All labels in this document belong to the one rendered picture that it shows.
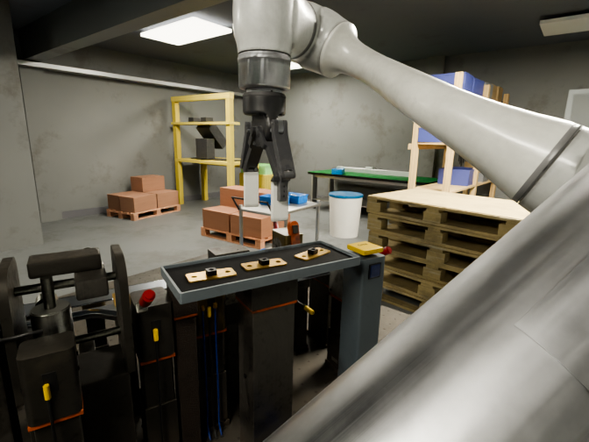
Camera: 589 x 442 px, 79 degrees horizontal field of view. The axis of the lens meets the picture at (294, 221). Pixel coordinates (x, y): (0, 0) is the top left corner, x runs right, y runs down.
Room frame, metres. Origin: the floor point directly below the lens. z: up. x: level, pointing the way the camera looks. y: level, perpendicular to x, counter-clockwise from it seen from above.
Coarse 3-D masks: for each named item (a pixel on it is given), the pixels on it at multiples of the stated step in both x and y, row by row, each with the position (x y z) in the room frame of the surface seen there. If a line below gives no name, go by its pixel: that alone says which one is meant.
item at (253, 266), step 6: (264, 258) 0.66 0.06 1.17; (246, 264) 0.64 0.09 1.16; (252, 264) 0.65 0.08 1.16; (258, 264) 0.65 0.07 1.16; (264, 264) 0.64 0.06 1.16; (270, 264) 0.65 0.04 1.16; (276, 264) 0.65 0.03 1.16; (282, 264) 0.65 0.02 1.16; (246, 270) 0.62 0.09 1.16; (252, 270) 0.62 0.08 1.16
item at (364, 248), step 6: (348, 246) 0.80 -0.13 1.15; (354, 246) 0.79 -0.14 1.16; (360, 246) 0.79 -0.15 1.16; (366, 246) 0.79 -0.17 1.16; (372, 246) 0.79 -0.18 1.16; (378, 246) 0.79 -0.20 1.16; (360, 252) 0.76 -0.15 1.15; (366, 252) 0.76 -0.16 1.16; (372, 252) 0.77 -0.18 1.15; (378, 252) 0.78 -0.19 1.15
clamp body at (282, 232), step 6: (282, 228) 1.33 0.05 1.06; (276, 234) 1.28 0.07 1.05; (282, 234) 1.24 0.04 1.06; (288, 234) 1.24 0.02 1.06; (300, 234) 1.25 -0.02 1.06; (276, 240) 1.28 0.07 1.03; (282, 240) 1.24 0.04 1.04; (288, 240) 1.23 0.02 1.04; (300, 240) 1.26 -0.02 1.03; (276, 246) 1.27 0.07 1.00
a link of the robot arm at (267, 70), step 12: (240, 60) 0.63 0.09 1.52; (252, 60) 0.61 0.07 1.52; (264, 60) 0.61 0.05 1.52; (276, 60) 0.61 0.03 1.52; (288, 60) 0.63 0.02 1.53; (240, 72) 0.63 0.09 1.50; (252, 72) 0.61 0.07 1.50; (264, 72) 0.61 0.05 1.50; (276, 72) 0.61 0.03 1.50; (288, 72) 0.64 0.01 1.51; (240, 84) 0.63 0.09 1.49; (252, 84) 0.61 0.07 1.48; (264, 84) 0.61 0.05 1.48; (276, 84) 0.61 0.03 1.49; (288, 84) 0.64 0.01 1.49
